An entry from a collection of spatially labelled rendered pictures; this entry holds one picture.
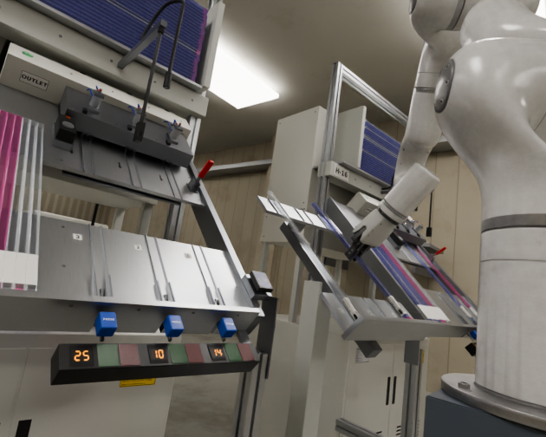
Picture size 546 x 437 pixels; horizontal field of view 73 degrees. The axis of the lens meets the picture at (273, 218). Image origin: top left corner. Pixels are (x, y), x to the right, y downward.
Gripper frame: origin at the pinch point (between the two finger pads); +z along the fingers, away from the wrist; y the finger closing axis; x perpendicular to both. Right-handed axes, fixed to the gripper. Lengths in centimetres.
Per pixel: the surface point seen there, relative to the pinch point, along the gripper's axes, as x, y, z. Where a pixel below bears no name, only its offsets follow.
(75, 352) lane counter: 25, 75, 11
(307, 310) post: 10.0, 14.1, 15.6
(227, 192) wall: -377, -216, 191
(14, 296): 19, 83, 8
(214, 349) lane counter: 25, 53, 11
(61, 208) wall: -595, -62, 453
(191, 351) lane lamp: 25, 57, 11
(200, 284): 11, 52, 10
